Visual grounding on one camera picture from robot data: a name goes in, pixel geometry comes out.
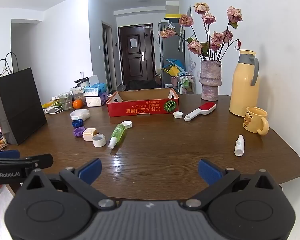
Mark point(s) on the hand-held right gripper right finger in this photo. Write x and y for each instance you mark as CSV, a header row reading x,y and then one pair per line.
x,y
207,171

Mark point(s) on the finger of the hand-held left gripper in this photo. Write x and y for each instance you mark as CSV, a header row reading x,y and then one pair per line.
x,y
43,160
7,153

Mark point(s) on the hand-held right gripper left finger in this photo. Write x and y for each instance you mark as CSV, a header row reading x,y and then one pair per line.
x,y
91,170

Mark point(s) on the white tape roll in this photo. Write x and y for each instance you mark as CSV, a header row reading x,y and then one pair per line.
x,y
100,144

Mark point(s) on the cream square box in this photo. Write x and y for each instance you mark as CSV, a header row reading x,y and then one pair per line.
x,y
89,134

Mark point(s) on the purple gear-shaped lid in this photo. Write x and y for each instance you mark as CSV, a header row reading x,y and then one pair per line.
x,y
78,133

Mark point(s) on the small white bottle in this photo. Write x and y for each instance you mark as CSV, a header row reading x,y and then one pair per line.
x,y
239,147

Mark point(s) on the green spray bottle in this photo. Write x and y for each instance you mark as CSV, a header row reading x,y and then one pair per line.
x,y
118,131

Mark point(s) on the blue gear-shaped lid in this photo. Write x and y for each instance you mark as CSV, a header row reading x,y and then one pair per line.
x,y
77,123

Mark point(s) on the white plastic container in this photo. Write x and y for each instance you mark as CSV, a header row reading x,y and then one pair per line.
x,y
81,115

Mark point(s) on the white bottle cap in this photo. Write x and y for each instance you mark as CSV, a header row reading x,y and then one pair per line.
x,y
178,115
126,124

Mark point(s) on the white lint brush red pad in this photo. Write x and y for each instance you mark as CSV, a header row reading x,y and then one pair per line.
x,y
193,115

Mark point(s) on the red cardboard box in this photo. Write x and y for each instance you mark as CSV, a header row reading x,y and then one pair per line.
x,y
140,107

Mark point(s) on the black paper bag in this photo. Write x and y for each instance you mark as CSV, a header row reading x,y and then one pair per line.
x,y
20,105

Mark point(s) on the white charger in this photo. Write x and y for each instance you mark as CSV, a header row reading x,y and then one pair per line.
x,y
50,110

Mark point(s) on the yellow flat item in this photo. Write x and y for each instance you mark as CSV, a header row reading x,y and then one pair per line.
x,y
47,104

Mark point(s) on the clear drinking glass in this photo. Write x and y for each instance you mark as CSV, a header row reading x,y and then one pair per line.
x,y
65,102

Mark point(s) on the orange fruit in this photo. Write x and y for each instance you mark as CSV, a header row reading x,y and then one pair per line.
x,y
77,104

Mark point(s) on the yellow bear mug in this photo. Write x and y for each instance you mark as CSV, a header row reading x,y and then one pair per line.
x,y
252,120

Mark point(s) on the purple tissue pack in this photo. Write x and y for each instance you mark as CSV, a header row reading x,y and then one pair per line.
x,y
93,101

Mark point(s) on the clear container white lid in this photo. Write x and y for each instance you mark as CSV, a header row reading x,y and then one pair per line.
x,y
77,96

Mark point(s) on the blue tissue pack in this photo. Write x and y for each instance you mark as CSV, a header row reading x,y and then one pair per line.
x,y
96,89

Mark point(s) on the pink textured vase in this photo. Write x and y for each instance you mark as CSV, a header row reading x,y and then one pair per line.
x,y
210,85

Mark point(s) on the black folding stand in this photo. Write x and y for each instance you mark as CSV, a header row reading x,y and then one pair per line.
x,y
81,81

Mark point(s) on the yellow thermos jug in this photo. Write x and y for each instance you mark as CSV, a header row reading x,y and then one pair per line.
x,y
242,87

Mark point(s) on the pink bucket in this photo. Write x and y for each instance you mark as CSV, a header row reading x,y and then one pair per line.
x,y
174,81

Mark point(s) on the yellow plastic toy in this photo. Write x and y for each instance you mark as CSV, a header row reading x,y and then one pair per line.
x,y
172,71

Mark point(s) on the blue plastic toy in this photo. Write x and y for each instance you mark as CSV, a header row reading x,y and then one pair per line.
x,y
175,62

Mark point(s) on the dark brown door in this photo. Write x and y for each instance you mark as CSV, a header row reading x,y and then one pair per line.
x,y
136,62

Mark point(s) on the grey refrigerator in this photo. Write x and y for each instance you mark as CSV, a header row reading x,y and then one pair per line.
x,y
168,52

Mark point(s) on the dried pink roses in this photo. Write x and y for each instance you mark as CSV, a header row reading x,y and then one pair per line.
x,y
217,38

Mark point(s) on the yellow flat box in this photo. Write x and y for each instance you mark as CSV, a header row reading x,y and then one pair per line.
x,y
172,15

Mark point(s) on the round ceiling light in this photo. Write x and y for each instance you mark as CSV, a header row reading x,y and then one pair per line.
x,y
143,0

